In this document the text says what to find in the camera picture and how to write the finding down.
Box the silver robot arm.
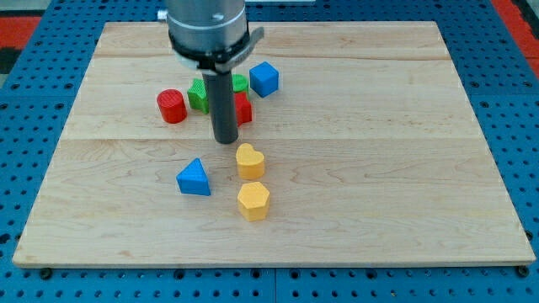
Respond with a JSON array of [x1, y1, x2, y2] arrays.
[[164, 0, 264, 75]]

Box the wooden board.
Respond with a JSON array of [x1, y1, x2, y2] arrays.
[[13, 22, 536, 268]]

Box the yellow heart block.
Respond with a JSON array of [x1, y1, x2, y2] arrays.
[[236, 143, 265, 180]]

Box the yellow hexagon block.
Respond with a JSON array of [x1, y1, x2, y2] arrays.
[[237, 182, 270, 221]]

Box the red star block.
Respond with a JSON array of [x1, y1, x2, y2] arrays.
[[234, 92, 253, 126]]

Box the green cylinder block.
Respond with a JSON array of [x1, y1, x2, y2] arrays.
[[232, 74, 249, 93]]

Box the blue cube block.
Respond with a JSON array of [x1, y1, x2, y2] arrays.
[[249, 61, 280, 98]]

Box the blue triangle block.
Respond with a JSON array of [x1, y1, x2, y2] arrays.
[[176, 158, 211, 196]]

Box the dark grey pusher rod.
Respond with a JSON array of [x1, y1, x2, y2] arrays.
[[203, 72, 238, 144]]

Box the green star block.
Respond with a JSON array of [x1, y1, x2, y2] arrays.
[[187, 78, 210, 114]]

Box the red cylinder block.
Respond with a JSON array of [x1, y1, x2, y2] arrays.
[[157, 88, 188, 124]]

